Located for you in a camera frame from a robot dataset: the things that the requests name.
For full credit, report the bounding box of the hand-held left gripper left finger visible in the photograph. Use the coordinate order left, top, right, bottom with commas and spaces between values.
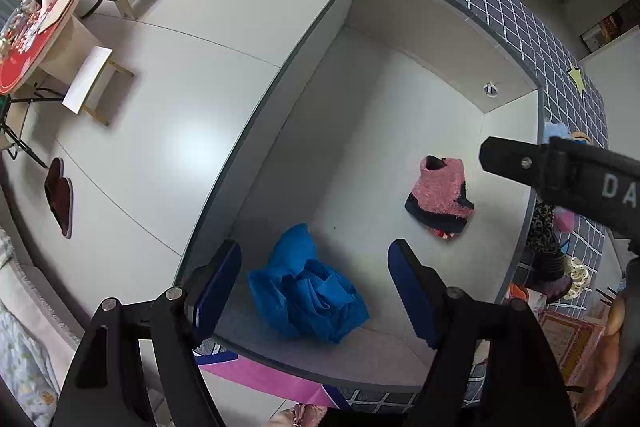
52, 239, 243, 427

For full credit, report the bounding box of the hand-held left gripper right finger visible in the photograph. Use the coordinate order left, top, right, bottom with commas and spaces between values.
387, 238, 576, 427

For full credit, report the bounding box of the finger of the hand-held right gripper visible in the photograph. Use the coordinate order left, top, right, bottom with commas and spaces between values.
479, 137, 551, 188

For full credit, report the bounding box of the leopard print cloth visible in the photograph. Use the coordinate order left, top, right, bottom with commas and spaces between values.
527, 202, 568, 268

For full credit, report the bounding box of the cream dotted scrunchie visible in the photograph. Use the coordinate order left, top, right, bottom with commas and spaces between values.
565, 257, 591, 300

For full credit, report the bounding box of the purple striped knitted sock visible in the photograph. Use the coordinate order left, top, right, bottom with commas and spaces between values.
527, 252, 573, 305

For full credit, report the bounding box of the white storage box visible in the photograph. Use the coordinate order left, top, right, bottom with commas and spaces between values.
172, 0, 546, 395

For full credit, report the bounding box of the person's right forearm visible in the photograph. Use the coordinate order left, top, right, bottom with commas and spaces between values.
575, 294, 631, 427

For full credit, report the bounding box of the pink soft cloth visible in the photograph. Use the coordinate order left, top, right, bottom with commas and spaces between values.
552, 209, 578, 233

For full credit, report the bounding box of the pink black knitted sock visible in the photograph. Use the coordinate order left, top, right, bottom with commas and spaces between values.
404, 155, 475, 240

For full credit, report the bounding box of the printed cartoon mat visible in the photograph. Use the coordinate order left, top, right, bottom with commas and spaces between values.
200, 352, 341, 408

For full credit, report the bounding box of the cardboard box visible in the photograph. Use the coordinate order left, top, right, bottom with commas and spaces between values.
582, 14, 631, 52

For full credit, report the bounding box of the dark red slipper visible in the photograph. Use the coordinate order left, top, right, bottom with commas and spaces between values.
44, 157, 65, 218
52, 177, 75, 239

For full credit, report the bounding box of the black folding chair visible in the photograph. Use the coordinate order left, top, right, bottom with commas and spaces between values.
0, 84, 66, 170

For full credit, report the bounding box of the round red table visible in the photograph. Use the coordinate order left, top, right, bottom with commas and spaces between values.
0, 0, 101, 98

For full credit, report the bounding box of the white round device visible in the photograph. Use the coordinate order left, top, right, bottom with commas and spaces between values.
75, 0, 106, 18

